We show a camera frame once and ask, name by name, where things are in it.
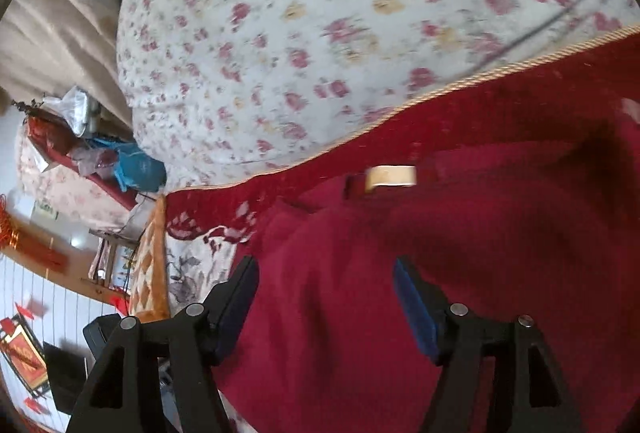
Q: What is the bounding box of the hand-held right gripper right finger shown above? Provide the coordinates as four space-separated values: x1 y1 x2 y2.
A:
393 257 586 433

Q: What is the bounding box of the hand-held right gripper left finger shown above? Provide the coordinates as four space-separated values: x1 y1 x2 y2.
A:
66 255 260 433

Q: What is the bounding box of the dark red sweater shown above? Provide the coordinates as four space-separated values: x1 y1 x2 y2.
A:
212 116 640 433

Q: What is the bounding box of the orange patterned cloth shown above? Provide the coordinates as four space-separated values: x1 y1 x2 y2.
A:
129 194 171 321

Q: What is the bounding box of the blue plastic bag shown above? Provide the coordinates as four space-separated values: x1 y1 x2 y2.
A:
92 136 167 194

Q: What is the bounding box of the black chair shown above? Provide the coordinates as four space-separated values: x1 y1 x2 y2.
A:
42 313 121 414

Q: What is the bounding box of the red and cream plush blanket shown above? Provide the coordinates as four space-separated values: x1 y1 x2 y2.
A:
162 26 640 433

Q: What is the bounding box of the floral bed sheet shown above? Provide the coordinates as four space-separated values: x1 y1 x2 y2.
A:
116 0 636 190

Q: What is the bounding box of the beige curtain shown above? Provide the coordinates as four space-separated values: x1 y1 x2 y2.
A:
0 0 135 126

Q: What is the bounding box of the red wall decoration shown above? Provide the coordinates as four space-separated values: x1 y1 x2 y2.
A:
0 193 68 416

